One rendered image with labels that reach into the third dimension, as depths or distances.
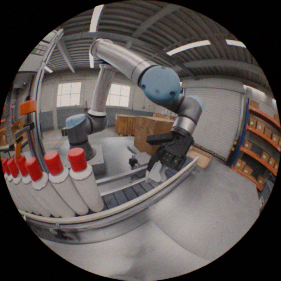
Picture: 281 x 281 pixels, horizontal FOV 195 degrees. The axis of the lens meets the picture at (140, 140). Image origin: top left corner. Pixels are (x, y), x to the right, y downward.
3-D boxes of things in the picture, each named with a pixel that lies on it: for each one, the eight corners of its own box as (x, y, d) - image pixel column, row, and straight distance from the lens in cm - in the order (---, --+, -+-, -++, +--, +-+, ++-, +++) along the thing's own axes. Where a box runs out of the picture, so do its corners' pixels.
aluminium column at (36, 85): (53, 194, 48) (54, 30, 49) (54, 187, 51) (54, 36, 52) (61, 194, 46) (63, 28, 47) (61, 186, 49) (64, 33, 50)
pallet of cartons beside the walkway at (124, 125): (137, 136, 380) (140, 117, 363) (120, 137, 348) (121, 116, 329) (128, 130, 484) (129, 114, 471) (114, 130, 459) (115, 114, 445)
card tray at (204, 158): (204, 169, 75) (206, 165, 73) (179, 155, 80) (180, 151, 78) (210, 158, 103) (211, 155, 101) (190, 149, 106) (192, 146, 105)
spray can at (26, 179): (50, 215, 38) (11, 163, 26) (53, 203, 39) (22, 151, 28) (61, 219, 34) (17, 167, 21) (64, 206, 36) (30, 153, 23)
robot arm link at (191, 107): (182, 100, 40) (199, 110, 41) (172, 120, 34) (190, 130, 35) (188, 89, 34) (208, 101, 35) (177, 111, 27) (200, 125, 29)
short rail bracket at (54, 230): (70, 242, 38) (47, 233, 28) (67, 235, 38) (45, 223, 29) (78, 242, 36) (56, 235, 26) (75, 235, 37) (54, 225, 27)
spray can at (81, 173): (90, 213, 31) (58, 159, 16) (88, 200, 33) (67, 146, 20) (106, 211, 30) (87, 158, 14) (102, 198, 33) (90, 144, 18)
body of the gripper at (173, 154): (170, 171, 23) (192, 132, 24) (150, 156, 27) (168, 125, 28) (178, 173, 30) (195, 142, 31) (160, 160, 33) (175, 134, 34)
